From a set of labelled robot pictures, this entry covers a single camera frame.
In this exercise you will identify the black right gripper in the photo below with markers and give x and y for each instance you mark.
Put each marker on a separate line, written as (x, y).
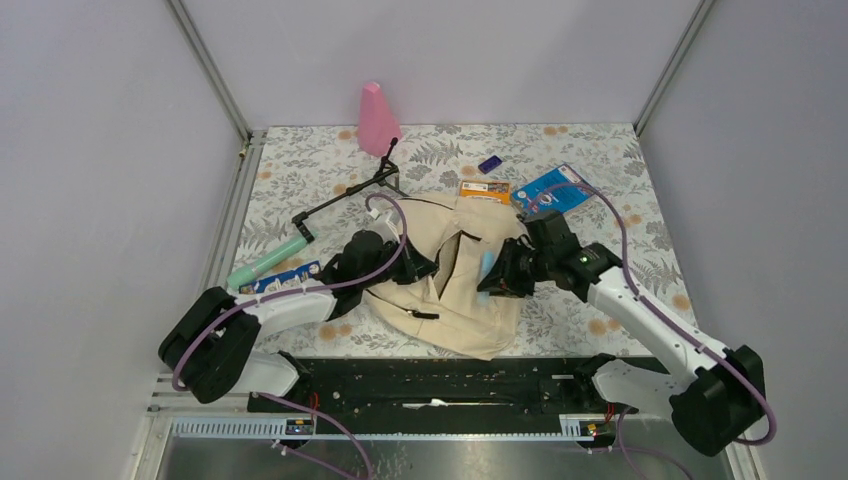
(502, 279)

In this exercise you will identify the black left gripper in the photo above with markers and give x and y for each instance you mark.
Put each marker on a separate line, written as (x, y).
(415, 266)

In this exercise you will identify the beige canvas backpack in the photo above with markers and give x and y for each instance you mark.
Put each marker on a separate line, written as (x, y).
(443, 308)

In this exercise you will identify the clear pen pack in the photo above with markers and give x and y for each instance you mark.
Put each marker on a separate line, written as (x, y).
(487, 262)

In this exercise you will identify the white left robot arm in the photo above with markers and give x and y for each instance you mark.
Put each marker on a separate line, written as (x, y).
(212, 351)

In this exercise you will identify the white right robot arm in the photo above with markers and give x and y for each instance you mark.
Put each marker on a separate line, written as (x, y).
(712, 394)

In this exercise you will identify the blue booklet right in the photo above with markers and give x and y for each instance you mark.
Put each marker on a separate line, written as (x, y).
(557, 189)

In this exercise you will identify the orange booklet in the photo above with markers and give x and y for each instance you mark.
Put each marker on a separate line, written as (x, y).
(495, 191)

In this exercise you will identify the black compass tool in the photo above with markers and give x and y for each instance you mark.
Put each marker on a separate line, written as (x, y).
(387, 175)

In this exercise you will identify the blue picture book left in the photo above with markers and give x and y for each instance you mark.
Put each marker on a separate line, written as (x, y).
(279, 281)

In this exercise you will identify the small purple box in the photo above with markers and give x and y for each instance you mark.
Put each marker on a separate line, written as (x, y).
(490, 164)

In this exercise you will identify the pink cone-shaped object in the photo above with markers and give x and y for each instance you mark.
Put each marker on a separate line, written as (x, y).
(377, 124)

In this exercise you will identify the green tube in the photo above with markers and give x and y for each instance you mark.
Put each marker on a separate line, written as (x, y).
(253, 271)

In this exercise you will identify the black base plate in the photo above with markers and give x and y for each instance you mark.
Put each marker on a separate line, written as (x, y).
(453, 396)

